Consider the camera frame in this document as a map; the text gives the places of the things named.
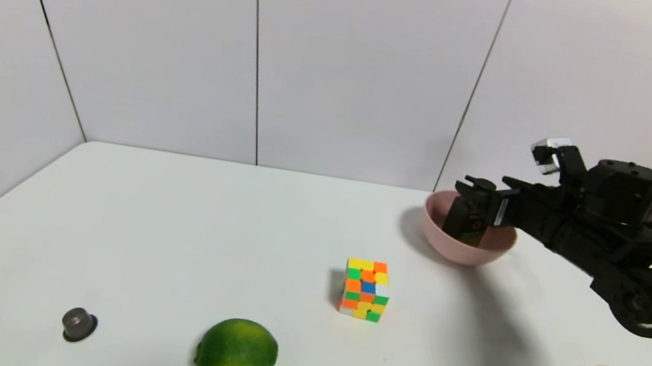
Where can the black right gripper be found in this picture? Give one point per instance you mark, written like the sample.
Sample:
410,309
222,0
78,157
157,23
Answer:
500,210

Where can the black pump bottle green label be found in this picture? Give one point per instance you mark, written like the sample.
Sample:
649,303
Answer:
461,219

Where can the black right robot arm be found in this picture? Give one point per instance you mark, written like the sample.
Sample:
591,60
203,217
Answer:
643,269

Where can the pink bowl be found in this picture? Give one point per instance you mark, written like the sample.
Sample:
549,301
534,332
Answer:
470,253

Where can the multicolour puzzle cube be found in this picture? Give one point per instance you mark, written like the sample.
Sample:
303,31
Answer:
365,290

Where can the green lime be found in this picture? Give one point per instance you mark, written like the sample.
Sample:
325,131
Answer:
236,353

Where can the small grey metal knob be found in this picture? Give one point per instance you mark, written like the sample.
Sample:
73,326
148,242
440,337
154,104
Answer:
78,323

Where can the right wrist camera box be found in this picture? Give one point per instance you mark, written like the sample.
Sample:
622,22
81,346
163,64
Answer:
556,158

